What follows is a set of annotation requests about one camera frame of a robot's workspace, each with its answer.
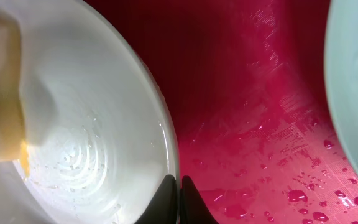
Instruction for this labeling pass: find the red serving tray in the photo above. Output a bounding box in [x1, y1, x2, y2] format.
[91, 0, 358, 223]

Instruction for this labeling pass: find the white plate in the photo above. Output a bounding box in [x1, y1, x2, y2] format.
[0, 0, 180, 223]

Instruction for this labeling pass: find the green and yellow sponge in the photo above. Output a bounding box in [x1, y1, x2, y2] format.
[0, 16, 28, 162]

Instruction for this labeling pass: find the pale green plate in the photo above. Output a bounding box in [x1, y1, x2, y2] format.
[324, 0, 358, 175]

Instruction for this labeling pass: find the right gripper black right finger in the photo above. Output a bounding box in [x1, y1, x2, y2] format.
[180, 175, 218, 224]

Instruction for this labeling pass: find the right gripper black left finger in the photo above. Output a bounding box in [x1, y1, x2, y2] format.
[135, 174, 178, 224]

